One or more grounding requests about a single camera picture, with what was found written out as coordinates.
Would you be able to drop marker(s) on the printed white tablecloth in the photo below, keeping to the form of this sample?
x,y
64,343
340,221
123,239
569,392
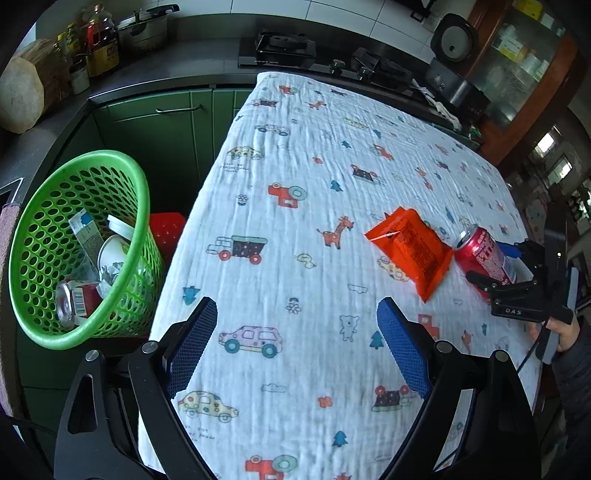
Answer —
x,y
297,381

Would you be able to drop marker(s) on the red plastic stool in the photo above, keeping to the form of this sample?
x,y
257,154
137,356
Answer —
x,y
166,228

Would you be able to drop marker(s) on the round wooden chopping block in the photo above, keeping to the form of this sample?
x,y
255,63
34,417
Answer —
x,y
30,84

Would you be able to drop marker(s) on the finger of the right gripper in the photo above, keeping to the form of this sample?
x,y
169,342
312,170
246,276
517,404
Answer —
x,y
487,287
510,250

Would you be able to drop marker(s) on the person's right hand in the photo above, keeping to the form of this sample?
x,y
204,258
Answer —
x,y
569,334

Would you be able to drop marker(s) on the crushed red can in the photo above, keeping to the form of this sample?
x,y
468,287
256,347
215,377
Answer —
x,y
75,302

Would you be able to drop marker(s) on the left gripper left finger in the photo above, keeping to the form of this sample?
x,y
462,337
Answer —
x,y
188,340

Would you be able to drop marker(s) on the black gas stove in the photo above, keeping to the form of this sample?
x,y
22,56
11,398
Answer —
x,y
291,51

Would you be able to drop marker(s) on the white blue milk carton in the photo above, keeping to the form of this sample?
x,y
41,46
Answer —
x,y
87,234

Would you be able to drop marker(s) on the orange snack bag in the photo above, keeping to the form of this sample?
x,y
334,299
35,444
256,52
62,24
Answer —
x,y
415,248

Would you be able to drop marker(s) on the yellow label oil bottle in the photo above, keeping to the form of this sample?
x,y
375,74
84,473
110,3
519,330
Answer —
x,y
102,43

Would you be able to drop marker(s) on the black rice cooker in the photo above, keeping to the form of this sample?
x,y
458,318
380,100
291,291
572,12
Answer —
x,y
454,44

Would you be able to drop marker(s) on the wooden glass cabinet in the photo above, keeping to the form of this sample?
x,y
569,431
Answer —
x,y
529,67

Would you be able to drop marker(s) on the steel cooking pot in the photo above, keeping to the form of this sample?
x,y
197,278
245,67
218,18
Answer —
x,y
146,29

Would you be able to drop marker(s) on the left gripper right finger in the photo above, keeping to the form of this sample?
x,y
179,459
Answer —
x,y
410,345

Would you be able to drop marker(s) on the green plastic basket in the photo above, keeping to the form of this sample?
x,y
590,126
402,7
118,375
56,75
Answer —
x,y
83,262

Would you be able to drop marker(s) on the small white condiment jar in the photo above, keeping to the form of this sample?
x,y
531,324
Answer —
x,y
79,78

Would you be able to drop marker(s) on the pink dish towel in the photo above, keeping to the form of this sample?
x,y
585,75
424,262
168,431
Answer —
x,y
10,400

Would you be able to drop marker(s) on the red cola can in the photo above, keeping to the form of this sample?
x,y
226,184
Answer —
x,y
476,250

